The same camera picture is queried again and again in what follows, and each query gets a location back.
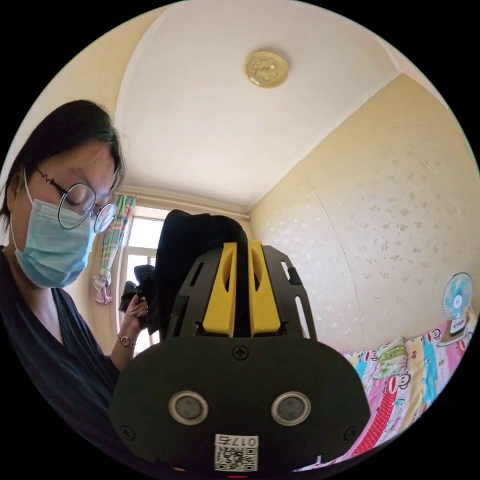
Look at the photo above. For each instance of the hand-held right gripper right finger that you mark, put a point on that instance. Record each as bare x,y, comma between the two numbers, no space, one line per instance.
264,300

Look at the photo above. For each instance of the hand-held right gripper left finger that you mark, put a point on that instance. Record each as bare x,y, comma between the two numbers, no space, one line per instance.
221,296

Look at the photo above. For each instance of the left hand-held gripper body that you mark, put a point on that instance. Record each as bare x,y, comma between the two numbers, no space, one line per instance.
132,288

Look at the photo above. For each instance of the black pants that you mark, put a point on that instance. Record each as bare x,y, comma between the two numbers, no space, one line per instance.
187,247

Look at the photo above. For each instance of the person's left forearm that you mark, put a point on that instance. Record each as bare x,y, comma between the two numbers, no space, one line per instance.
122,354

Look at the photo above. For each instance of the person's left hand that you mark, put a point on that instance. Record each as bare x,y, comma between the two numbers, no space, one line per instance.
138,313

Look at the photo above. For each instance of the window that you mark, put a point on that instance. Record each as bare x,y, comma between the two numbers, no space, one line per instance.
144,240

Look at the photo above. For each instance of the striped pastel curtain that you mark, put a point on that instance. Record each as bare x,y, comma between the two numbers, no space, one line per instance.
114,240

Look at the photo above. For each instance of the person's body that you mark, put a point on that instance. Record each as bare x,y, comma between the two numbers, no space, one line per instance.
56,337

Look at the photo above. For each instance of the green floral pillow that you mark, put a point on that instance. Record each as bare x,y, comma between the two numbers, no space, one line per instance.
392,360

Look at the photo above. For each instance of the bed with cartoon-print sheet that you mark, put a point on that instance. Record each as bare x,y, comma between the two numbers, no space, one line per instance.
397,405

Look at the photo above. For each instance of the small turquoise fan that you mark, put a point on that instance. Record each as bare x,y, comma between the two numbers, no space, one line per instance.
457,296

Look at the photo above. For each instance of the round ceiling lamp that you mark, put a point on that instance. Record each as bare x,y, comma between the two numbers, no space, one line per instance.
266,69

